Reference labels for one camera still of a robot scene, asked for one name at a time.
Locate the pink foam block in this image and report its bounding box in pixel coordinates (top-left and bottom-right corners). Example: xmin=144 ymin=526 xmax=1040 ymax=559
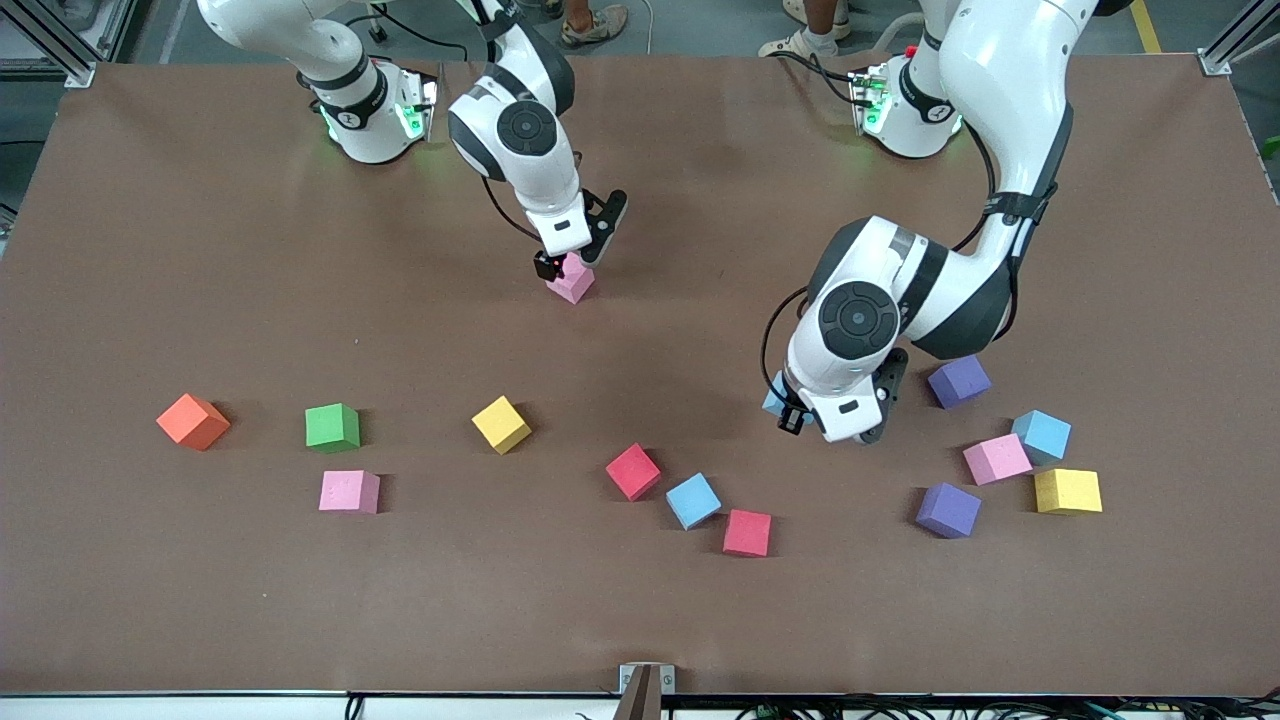
xmin=545 ymin=255 xmax=597 ymax=305
xmin=962 ymin=433 xmax=1034 ymax=487
xmin=318 ymin=469 xmax=382 ymax=515

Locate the purple foam block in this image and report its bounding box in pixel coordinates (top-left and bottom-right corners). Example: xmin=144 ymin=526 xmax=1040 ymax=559
xmin=927 ymin=354 xmax=994 ymax=410
xmin=915 ymin=482 xmax=983 ymax=540

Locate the yellow foam block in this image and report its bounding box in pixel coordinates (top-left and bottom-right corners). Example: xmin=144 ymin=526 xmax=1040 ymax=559
xmin=471 ymin=395 xmax=533 ymax=456
xmin=1033 ymin=467 xmax=1104 ymax=516

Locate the red foam block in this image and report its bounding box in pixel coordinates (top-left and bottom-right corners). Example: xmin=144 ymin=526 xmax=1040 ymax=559
xmin=604 ymin=443 xmax=663 ymax=502
xmin=722 ymin=508 xmax=773 ymax=558

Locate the grey sneaker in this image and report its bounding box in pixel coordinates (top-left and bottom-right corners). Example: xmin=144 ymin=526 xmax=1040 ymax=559
xmin=558 ymin=3 xmax=630 ymax=49

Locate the green foam block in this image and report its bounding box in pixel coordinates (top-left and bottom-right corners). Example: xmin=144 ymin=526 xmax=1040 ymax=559
xmin=304 ymin=402 xmax=362 ymax=453

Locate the brown table cover sheet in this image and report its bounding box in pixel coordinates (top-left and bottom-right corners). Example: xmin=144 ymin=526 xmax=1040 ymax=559
xmin=0 ymin=52 xmax=1280 ymax=698

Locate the orange foam block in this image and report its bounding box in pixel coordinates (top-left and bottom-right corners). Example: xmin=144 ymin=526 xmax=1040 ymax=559
xmin=156 ymin=393 xmax=232 ymax=452

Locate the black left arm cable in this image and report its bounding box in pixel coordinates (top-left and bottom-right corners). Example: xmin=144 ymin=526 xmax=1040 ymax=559
xmin=760 ymin=285 xmax=813 ymax=401

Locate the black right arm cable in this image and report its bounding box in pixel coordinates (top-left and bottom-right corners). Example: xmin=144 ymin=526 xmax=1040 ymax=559
xmin=478 ymin=170 xmax=546 ymax=243

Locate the black arm base cable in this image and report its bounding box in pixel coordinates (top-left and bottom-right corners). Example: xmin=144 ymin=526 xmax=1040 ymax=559
xmin=775 ymin=48 xmax=863 ymax=107

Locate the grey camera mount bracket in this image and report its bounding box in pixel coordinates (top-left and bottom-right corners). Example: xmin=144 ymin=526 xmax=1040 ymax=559
xmin=619 ymin=663 xmax=677 ymax=720

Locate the white corrugated hose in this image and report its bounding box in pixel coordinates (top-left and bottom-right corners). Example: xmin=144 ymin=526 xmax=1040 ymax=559
xmin=878 ymin=8 xmax=931 ymax=56

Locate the aluminium frame post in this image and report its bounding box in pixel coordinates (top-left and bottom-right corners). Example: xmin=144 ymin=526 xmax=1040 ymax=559
xmin=1200 ymin=0 xmax=1280 ymax=77
xmin=0 ymin=0 xmax=98 ymax=89

